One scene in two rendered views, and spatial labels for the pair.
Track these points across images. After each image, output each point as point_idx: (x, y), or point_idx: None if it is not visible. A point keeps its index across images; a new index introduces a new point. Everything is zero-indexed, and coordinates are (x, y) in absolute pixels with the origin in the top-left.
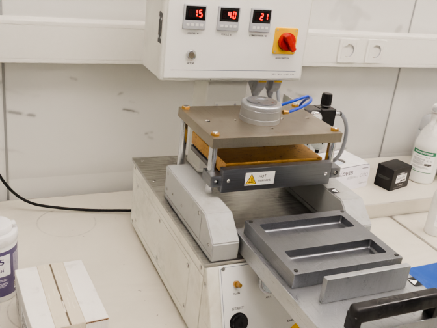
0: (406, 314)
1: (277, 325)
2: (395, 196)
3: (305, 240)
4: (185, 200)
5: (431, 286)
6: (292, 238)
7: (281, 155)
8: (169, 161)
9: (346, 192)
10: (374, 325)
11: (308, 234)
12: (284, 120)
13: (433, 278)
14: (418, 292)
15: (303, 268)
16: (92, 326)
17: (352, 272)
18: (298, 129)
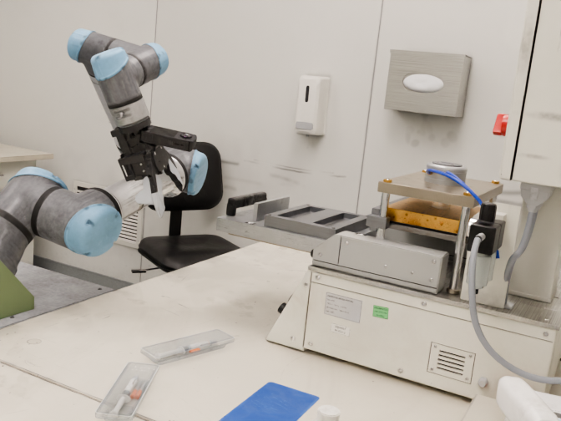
0: (242, 214)
1: None
2: None
3: (325, 213)
4: None
5: (255, 407)
6: (332, 213)
7: (405, 203)
8: (557, 286)
9: (351, 235)
10: (253, 210)
11: (329, 215)
12: (432, 184)
13: (258, 418)
14: (240, 196)
15: (306, 205)
16: None
17: (280, 198)
18: (406, 180)
